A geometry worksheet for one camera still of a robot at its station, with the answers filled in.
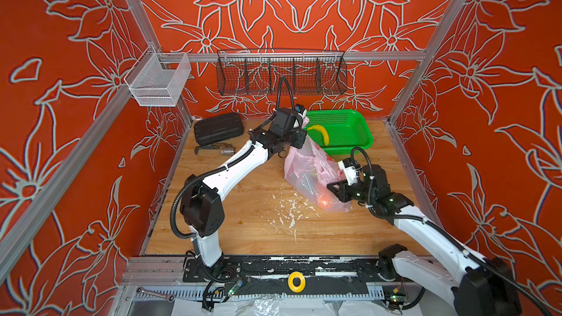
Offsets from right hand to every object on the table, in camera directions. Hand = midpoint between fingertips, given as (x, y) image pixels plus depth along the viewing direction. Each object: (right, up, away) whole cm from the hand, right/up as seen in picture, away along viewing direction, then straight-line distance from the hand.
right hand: (328, 184), depth 80 cm
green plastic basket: (+18, +20, +33) cm, 43 cm away
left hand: (-9, +20, +2) cm, 23 cm away
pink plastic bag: (-6, +4, +6) cm, 9 cm away
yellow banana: (+4, +21, +30) cm, 37 cm away
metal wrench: (-54, -34, -11) cm, 65 cm away
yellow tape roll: (-14, -31, -11) cm, 36 cm away
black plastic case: (-51, +22, +27) cm, 62 cm away
